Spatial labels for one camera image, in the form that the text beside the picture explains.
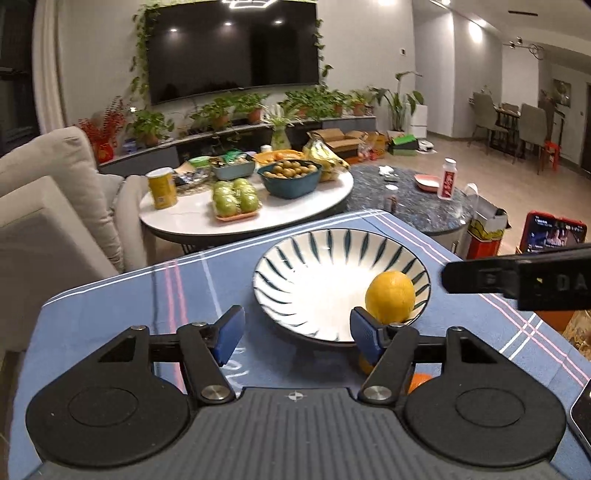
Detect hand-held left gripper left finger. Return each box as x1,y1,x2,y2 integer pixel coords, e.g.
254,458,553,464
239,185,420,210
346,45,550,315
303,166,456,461
67,305,246,407

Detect yellow lemon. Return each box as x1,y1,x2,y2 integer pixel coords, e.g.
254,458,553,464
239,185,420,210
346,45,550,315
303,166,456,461
365,271,416,324

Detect white bowl with teal stripes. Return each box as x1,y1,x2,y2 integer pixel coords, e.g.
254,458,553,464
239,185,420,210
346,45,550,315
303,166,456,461
252,228,432,343

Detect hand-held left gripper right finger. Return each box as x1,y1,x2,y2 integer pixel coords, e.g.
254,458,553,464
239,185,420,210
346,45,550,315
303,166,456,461
349,306,523,407

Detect yellow can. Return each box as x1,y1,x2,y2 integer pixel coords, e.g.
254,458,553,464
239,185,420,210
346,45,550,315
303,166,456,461
146,167,179,210

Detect hanging vine plant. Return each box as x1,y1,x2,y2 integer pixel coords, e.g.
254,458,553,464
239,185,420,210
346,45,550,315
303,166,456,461
311,18,334,88
130,4,160,100

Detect dining table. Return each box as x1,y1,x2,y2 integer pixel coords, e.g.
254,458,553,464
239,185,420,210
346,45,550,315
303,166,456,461
493,107,523,153

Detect framed wall picture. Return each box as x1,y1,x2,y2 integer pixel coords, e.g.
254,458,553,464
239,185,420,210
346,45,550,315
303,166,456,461
553,78,574,110

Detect potted green plant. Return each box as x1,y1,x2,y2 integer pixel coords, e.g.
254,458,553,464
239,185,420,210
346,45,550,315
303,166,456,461
323,90,352,117
281,88,325,119
235,92,269,125
348,90,376,116
190,98,236,132
127,110,175,148

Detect orange bowl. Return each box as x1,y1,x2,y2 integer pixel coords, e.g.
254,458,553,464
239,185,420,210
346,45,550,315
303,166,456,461
255,148,309,167

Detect ceiling track light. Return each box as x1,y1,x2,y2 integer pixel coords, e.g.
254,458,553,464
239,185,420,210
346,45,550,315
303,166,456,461
503,39,546,59

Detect pink fruit tray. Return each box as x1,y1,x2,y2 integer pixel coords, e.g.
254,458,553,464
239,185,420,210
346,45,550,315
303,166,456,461
213,203,263,223

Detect silver phone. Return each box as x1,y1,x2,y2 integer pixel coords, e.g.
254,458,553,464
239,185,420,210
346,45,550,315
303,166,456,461
569,382,591,454

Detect beige sofa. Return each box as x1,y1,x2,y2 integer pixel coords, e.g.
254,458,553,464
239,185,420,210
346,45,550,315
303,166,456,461
0,127,153,365

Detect tall leafy floor plant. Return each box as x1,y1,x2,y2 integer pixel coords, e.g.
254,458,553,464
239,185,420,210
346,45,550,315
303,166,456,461
369,71,424,136

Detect dark marble coffee table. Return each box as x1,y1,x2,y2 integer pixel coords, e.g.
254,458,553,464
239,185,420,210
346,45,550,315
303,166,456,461
344,165,474,250

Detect red stool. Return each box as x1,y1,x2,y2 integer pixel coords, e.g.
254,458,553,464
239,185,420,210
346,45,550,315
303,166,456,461
541,141,562,173

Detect light curtain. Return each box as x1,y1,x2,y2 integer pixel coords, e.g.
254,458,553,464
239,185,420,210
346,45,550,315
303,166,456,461
32,0,65,134

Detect grey television cabinet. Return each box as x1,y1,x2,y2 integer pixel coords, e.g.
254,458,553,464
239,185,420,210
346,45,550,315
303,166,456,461
99,115,377,178

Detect green and black box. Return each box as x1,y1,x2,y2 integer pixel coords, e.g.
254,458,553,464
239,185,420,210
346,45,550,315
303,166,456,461
388,134,421,156

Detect bunch of bananas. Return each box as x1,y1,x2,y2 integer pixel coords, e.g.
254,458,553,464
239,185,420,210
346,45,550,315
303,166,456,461
302,138,352,182

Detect white and yellow bag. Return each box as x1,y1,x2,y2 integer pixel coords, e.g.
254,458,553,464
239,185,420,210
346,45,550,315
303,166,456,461
466,182,513,260

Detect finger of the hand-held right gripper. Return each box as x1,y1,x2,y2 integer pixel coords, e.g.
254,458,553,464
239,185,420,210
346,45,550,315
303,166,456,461
502,244,591,265
441,260,522,295

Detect foil snack packets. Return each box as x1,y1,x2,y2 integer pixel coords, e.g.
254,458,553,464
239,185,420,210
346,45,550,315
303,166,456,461
173,166,215,195

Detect grey-blue bowl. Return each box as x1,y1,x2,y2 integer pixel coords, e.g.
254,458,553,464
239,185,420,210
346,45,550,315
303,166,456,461
213,154,256,182

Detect red flower plant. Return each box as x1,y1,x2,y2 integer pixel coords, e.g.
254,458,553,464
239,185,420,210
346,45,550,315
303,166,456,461
76,97,131,162

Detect white bottle with red label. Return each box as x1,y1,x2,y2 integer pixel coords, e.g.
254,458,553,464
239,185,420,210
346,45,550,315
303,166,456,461
438,158,457,200

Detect white round coffee table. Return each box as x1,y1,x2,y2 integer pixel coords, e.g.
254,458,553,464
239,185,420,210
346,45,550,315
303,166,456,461
139,164,355,252

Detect wall television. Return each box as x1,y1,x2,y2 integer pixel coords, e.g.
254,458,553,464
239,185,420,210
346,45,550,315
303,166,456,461
145,0,320,106

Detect open cardboard box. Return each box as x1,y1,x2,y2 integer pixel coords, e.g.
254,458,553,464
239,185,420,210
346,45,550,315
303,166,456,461
308,129,365,160

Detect glass vase with grass plant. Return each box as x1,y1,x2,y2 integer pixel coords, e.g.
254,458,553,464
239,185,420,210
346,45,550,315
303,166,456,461
262,105,302,151

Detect red tablet with video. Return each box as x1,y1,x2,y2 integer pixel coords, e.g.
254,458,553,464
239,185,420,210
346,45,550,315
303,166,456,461
519,211,587,254

